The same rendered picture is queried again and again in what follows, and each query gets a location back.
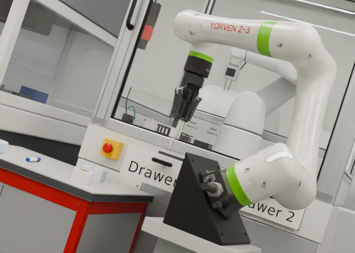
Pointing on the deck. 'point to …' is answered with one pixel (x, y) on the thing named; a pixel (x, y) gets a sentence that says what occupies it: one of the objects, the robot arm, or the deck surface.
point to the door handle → (134, 7)
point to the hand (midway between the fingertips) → (176, 128)
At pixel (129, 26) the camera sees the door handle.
